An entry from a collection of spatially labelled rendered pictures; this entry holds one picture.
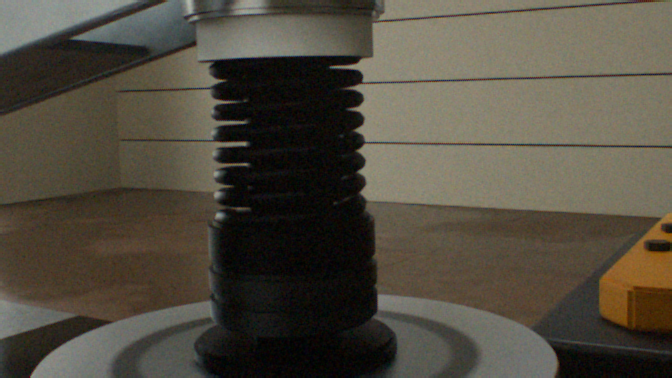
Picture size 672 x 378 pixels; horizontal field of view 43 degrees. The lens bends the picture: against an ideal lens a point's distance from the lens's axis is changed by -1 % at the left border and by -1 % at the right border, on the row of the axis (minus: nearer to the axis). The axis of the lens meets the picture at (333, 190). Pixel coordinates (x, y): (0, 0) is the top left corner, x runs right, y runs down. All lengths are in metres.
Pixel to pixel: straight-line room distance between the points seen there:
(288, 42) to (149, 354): 0.15
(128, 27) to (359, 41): 0.14
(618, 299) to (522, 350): 0.46
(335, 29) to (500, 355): 0.15
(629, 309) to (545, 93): 5.83
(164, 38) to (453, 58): 6.51
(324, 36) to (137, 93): 8.72
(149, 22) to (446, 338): 0.20
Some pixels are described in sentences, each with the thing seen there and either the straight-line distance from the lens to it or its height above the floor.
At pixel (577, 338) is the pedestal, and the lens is 0.78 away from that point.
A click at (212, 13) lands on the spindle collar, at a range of 0.33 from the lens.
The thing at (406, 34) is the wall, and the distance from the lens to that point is 7.11.
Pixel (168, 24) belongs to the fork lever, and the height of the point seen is 0.99.
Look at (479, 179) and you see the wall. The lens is 6.86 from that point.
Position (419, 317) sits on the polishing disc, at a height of 0.85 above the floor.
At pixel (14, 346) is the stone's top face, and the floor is 0.82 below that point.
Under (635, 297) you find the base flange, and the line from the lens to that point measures 0.80.
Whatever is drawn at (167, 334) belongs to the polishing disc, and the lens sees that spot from 0.41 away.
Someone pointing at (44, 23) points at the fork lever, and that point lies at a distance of 0.32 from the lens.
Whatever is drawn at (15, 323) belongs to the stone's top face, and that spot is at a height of 0.82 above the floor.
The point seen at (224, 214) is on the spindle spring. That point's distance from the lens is 0.34.
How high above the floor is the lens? 0.96
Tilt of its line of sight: 7 degrees down
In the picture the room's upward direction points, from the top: 2 degrees counter-clockwise
